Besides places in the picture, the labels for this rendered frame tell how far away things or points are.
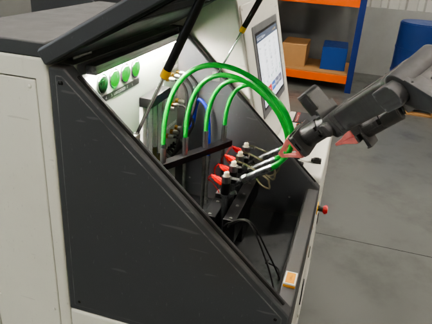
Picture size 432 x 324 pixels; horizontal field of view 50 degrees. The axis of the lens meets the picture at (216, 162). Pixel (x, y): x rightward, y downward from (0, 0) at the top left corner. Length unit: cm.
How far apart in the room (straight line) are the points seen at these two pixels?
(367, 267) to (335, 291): 34
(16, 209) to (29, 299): 29
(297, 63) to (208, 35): 515
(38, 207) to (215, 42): 80
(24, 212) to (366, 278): 213
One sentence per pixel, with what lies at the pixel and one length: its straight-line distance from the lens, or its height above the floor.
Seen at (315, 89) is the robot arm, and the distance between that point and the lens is 115.
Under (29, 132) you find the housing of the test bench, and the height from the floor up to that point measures 129.
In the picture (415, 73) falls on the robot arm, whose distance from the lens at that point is 74.
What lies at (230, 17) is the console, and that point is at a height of 149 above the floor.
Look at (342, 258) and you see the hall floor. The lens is 303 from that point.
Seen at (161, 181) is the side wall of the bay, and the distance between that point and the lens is 102.
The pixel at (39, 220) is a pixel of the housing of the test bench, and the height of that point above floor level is 105.
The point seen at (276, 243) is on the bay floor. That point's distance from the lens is 156.
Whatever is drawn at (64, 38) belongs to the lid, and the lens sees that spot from 100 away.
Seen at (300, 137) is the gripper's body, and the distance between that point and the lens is 122.
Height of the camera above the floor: 170
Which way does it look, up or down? 25 degrees down
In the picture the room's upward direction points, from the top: 4 degrees clockwise
